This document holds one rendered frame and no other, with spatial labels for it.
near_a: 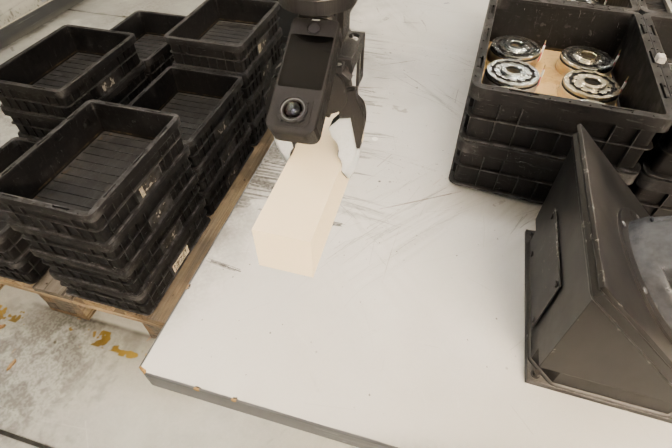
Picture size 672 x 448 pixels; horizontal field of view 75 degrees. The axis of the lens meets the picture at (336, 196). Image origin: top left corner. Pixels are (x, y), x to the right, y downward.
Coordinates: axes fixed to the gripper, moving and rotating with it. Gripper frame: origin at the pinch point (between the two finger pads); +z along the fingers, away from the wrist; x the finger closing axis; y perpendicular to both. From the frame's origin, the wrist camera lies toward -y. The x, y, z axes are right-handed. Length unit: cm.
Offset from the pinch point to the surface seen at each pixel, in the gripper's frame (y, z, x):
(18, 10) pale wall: 179, 82, 257
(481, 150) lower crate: 28.6, 15.5, -21.3
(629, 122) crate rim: 27.4, 4.9, -40.7
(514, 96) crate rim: 28.4, 3.8, -23.7
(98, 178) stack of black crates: 30, 47, 73
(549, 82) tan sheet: 52, 13, -34
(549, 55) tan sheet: 64, 13, -34
